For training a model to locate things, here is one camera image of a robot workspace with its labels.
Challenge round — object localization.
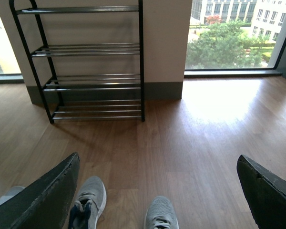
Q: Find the black metal shoe rack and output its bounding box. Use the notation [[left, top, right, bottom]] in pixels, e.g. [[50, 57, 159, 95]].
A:
[[9, 0, 145, 124]]

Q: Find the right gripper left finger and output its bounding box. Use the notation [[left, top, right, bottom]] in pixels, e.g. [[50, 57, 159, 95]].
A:
[[0, 153, 80, 229]]

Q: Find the light blue slide sandal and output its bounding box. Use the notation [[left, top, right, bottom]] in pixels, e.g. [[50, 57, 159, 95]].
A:
[[0, 186, 25, 205]]

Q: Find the grey sneaker with blue lining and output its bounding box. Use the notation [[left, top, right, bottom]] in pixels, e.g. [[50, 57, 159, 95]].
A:
[[68, 176, 107, 229]]

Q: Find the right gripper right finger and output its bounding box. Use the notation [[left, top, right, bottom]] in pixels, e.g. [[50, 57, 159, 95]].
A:
[[236, 155, 286, 229]]

